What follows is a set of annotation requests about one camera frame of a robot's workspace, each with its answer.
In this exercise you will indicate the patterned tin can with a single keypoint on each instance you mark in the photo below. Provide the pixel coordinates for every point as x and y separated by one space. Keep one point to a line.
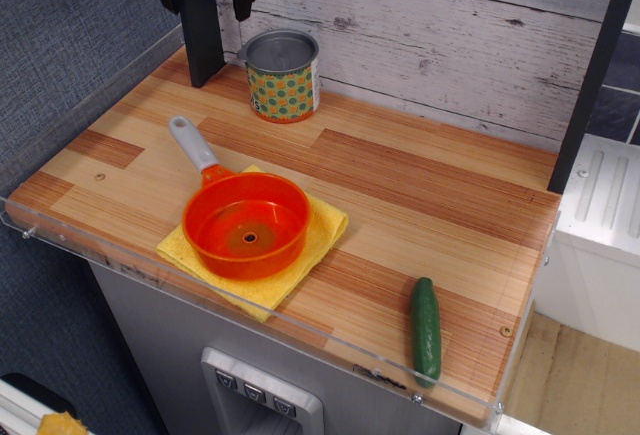
282 75

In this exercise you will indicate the black left upright post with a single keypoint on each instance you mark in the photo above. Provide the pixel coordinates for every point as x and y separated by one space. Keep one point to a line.
202 36

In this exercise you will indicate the silver dispenser button panel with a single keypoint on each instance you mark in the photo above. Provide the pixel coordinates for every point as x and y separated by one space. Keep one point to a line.
248 400

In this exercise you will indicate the white toy sink unit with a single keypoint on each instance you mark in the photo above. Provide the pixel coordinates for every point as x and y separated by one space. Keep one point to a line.
589 279

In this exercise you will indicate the green toy cucumber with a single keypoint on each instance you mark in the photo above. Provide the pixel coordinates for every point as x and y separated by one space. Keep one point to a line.
426 338

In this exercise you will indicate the yellow object at corner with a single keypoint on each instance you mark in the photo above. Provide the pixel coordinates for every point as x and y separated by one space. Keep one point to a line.
61 424

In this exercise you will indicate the black right upright post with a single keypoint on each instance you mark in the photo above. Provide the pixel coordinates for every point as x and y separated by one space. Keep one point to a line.
604 49

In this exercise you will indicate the grey toy fridge cabinet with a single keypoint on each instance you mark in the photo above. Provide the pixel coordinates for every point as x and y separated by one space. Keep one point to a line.
166 333

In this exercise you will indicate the yellow folded cloth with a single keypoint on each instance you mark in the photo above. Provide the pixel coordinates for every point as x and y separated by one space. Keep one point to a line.
259 297

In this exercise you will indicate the clear acrylic front guard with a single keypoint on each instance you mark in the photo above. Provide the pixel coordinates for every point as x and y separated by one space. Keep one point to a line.
474 415

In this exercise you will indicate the orange pan with grey handle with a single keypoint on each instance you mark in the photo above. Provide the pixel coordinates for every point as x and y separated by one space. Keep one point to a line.
242 225

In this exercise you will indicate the black upright post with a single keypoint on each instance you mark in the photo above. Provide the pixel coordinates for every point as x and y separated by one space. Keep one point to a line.
202 36
604 49

